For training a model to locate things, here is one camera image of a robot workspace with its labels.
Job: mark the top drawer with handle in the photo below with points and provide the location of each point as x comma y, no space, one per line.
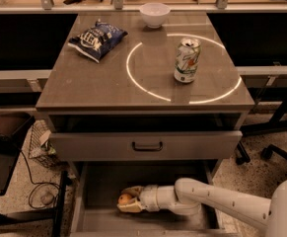
145,146

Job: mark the blue chip bag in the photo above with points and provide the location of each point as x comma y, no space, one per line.
96,41

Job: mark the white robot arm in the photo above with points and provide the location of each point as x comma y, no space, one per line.
186,195

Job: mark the green white soda can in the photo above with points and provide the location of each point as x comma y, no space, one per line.
187,59

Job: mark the black office chair base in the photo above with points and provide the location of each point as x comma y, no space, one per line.
277,123

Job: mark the grey drawer cabinet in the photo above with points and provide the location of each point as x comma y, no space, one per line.
133,88

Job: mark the orange fruit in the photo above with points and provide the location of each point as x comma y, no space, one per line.
125,198

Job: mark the open middle drawer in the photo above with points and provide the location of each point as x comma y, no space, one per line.
96,213

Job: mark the black chair left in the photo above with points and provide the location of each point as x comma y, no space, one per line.
13,130

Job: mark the white bowl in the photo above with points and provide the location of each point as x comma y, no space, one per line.
154,15

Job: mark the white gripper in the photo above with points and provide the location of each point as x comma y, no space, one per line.
148,197

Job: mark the wire mesh basket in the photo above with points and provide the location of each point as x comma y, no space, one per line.
41,149

